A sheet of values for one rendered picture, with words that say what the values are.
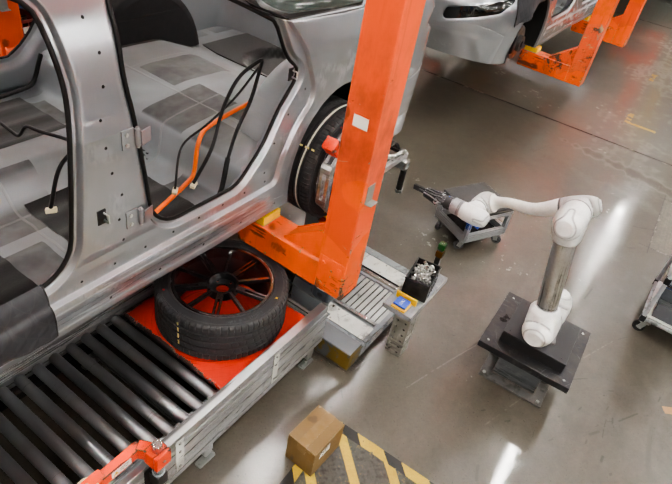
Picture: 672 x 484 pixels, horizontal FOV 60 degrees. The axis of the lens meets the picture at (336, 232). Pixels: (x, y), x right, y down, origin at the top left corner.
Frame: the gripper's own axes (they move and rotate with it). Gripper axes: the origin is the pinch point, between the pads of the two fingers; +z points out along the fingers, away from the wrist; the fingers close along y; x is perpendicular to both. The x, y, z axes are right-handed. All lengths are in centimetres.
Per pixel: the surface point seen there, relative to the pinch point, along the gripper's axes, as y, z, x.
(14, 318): -200, 50, 12
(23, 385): -192, 78, -56
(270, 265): -78, 38, -32
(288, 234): -73, 33, -12
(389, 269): 14, 9, -75
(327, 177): -44, 34, 9
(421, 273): -32.7, -26.3, -25.6
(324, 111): -27, 53, 33
